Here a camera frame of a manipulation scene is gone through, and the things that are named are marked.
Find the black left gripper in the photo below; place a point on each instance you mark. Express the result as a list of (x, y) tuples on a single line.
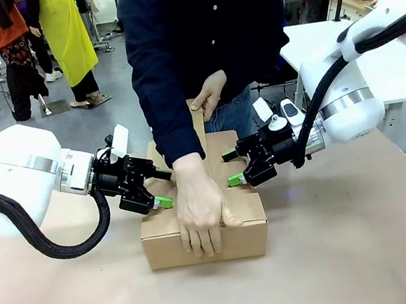
[(132, 184)]

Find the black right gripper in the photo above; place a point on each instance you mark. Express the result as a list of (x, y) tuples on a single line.
[(264, 154)]

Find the brown cardboard box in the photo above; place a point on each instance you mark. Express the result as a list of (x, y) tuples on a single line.
[(245, 237)]

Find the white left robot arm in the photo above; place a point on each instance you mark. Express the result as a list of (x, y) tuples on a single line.
[(19, 166)]

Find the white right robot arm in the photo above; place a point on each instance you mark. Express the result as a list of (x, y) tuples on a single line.
[(351, 101)]

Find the person's left forearm navy sleeve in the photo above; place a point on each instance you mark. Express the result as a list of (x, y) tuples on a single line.
[(251, 67)]

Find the person's right forearm navy sleeve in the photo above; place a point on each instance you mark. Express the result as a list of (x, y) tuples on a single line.
[(173, 126)]

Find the person's right hand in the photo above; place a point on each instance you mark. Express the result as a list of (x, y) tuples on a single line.
[(200, 213)]

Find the person's left hand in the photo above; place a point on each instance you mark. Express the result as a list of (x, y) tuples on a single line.
[(213, 90)]

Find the dark floor plate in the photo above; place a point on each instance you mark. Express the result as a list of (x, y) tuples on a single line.
[(99, 100)]

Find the grey floor plate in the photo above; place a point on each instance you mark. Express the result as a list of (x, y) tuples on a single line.
[(55, 107)]

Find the person in navy shirt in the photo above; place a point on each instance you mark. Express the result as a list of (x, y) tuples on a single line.
[(189, 29)]

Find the person in yellow apron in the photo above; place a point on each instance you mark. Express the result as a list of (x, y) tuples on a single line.
[(68, 38)]

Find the large white table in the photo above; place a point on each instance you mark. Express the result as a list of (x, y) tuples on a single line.
[(384, 70)]

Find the wooden workbench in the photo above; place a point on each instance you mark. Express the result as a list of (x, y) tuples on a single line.
[(348, 4)]

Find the person in orange top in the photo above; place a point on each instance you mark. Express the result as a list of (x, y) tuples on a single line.
[(10, 43)]

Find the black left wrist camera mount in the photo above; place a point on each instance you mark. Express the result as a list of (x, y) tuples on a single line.
[(107, 154)]

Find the white right wrist camera unit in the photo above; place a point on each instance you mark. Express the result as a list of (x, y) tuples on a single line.
[(288, 111)]

